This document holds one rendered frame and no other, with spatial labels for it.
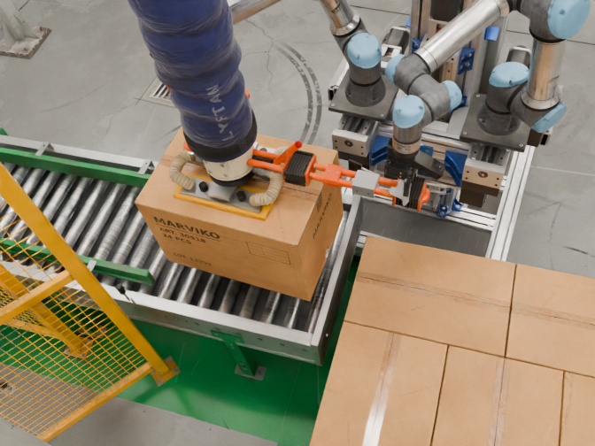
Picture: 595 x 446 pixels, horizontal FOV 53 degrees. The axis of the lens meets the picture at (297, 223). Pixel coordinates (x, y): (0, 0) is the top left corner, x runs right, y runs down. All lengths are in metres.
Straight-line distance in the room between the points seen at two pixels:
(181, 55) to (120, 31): 3.19
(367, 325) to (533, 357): 0.60
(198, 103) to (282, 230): 0.50
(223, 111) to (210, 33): 0.25
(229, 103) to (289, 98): 2.15
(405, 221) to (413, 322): 0.76
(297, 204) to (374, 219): 1.05
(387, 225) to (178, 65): 1.64
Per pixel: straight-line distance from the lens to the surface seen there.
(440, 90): 1.59
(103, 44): 4.66
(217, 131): 1.74
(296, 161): 1.87
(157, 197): 2.08
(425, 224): 2.94
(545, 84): 1.93
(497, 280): 2.44
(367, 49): 2.16
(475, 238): 2.93
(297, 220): 1.91
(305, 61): 4.06
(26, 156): 3.13
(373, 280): 2.40
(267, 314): 2.36
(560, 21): 1.71
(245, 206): 1.94
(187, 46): 1.52
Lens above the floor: 2.66
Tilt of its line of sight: 56 degrees down
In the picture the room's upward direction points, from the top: 11 degrees counter-clockwise
